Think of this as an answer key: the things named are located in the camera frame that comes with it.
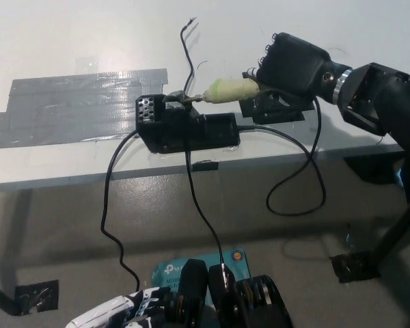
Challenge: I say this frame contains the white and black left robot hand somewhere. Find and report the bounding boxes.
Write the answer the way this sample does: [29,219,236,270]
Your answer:
[64,286,172,328]

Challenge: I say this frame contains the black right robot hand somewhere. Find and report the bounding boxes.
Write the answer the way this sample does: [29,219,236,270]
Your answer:
[241,32,353,103]

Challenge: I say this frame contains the tape-wrapped soldering iron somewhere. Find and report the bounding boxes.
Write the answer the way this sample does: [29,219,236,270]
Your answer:
[182,77,260,104]

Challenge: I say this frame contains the black robot torso blocks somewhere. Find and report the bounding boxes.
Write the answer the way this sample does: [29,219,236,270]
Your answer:
[163,259,293,328]

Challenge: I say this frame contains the black soldering station base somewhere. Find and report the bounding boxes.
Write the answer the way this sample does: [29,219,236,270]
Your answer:
[135,90,242,154]

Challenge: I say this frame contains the black square printed holder plate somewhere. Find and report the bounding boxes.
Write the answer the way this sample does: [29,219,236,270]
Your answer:
[238,89,316,124]

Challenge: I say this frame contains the black floor tape patch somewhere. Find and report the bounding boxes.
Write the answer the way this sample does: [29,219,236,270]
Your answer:
[15,279,60,315]
[330,251,382,284]

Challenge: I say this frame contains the teal tp-link box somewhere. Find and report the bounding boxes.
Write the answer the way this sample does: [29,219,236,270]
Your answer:
[150,249,253,295]

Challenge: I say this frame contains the small black tape strip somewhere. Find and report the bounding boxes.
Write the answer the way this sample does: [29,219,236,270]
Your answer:
[193,160,219,172]

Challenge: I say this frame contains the black soldering iron cable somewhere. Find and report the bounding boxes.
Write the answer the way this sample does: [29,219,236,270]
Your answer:
[237,97,327,216]

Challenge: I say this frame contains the thin black frayed wire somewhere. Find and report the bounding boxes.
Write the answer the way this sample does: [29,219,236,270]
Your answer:
[179,16,199,95]

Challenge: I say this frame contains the black station power cable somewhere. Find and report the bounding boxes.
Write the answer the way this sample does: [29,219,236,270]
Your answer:
[100,133,141,291]

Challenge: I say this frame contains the black cable with metal plug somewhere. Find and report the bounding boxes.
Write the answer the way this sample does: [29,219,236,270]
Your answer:
[185,152,230,291]

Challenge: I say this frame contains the grey duct tape patch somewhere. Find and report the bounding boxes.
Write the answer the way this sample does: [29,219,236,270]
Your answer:
[0,68,169,150]

